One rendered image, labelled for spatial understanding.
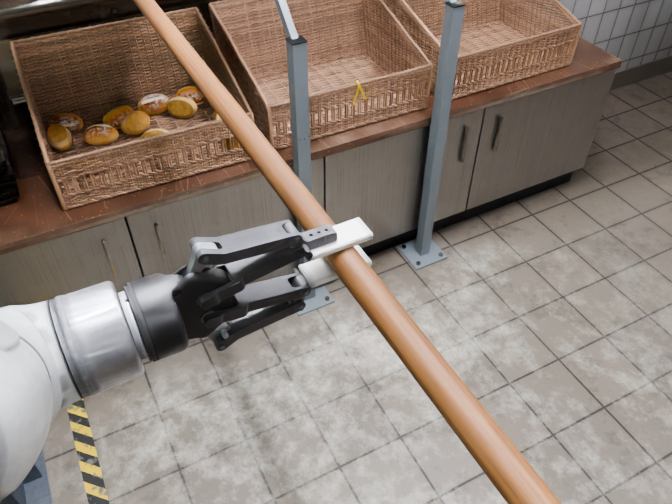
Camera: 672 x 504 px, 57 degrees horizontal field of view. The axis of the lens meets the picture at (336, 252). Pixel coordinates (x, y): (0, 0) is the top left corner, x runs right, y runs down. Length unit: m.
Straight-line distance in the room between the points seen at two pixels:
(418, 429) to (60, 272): 1.11
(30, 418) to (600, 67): 2.31
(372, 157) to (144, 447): 1.11
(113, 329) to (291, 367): 1.51
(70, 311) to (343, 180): 1.52
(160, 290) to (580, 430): 1.63
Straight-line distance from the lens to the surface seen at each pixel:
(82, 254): 1.82
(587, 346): 2.23
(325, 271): 0.62
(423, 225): 2.26
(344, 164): 1.95
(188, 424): 1.96
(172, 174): 1.82
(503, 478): 0.48
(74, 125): 2.04
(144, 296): 0.55
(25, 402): 0.39
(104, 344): 0.54
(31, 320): 0.55
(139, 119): 1.99
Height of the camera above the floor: 1.64
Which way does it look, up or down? 44 degrees down
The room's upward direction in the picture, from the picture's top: straight up
